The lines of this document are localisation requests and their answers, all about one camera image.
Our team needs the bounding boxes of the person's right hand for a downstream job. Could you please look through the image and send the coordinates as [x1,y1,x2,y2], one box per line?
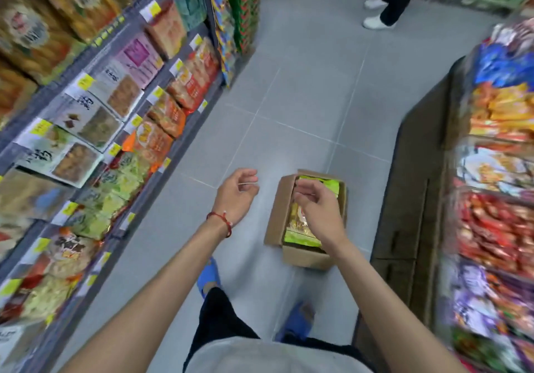
[293,178,350,253]

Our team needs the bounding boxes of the person's left hand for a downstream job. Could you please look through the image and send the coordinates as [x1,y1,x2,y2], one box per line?
[211,168,260,228]

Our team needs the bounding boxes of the person's left forearm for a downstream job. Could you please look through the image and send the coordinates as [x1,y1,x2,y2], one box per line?
[58,217,231,373]

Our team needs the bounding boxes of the person's right forearm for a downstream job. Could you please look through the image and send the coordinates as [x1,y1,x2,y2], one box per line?
[324,237,471,373]

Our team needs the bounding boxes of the brown cardboard box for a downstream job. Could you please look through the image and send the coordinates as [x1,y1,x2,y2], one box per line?
[264,169,348,271]

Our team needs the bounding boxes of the green yellow snack packets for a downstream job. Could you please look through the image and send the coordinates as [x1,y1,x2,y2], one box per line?
[283,175,341,249]

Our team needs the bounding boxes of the blue left shoe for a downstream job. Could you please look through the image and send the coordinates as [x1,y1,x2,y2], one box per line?
[196,257,222,299]

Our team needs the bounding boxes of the blue shoe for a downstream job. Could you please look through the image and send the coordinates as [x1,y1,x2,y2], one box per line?
[275,300,316,343]
[196,257,222,299]

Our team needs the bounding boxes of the dark brown display shelf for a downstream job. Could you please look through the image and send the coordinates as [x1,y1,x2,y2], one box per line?
[352,10,534,373]

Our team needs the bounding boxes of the stack of orange snack packets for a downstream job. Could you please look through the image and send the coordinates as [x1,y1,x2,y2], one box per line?
[122,91,187,174]

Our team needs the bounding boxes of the grey metal shelf rack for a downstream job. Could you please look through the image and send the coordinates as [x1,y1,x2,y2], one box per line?
[0,0,251,373]

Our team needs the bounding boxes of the blue right shoe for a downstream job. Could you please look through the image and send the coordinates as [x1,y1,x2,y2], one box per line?
[275,300,316,343]

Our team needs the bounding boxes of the row of red orange packets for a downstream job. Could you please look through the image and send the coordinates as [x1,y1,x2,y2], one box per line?
[166,38,220,114]

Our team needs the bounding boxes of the row of light green packets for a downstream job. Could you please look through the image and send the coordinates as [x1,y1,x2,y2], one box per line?
[65,151,152,241]

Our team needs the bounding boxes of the grey shirt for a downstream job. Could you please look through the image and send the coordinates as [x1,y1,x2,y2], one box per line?
[185,337,375,373]

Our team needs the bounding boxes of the white packet with brown snack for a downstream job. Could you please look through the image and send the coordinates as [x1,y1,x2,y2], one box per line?
[89,61,145,122]
[49,92,124,152]
[16,126,103,188]

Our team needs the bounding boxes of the hanging strip of colourful packets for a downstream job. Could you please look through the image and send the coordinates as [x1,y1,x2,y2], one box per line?
[206,0,237,89]

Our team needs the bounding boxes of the pink snack packet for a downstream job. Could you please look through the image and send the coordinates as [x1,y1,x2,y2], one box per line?
[114,32,165,90]

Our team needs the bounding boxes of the stack of pale orange packets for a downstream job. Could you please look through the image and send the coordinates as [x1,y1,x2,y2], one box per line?
[145,1,188,59]

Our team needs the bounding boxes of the stack of green red packets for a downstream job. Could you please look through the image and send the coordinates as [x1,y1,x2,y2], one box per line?
[229,0,262,57]

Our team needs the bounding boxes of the pile of white orange packets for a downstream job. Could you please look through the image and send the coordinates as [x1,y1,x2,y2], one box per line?
[454,142,534,199]

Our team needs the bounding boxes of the pile of red snack packets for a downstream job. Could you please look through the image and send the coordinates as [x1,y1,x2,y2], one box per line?
[456,192,534,278]

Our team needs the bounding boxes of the teal snack packet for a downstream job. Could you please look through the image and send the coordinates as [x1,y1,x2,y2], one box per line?
[174,0,208,32]

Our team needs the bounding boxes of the pile of purple snack packets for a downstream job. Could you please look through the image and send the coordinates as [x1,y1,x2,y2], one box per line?
[450,259,534,369]

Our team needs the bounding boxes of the row of beige noodle packets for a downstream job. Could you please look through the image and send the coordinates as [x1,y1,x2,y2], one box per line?
[0,227,103,328]

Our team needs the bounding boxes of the pile of yellow orange packets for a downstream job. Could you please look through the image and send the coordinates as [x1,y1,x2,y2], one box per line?
[468,82,534,143]

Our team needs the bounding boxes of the row of blurred brown packets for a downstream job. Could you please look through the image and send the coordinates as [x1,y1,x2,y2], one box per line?
[0,167,73,261]

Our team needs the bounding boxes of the pile of blue white packets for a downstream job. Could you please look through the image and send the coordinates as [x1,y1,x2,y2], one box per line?
[475,17,534,90]

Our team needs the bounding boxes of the row of orange brown bags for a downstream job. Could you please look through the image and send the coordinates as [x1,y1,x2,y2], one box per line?
[0,0,138,127]

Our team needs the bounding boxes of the red string bracelet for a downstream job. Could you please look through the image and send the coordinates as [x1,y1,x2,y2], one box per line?
[206,211,233,238]

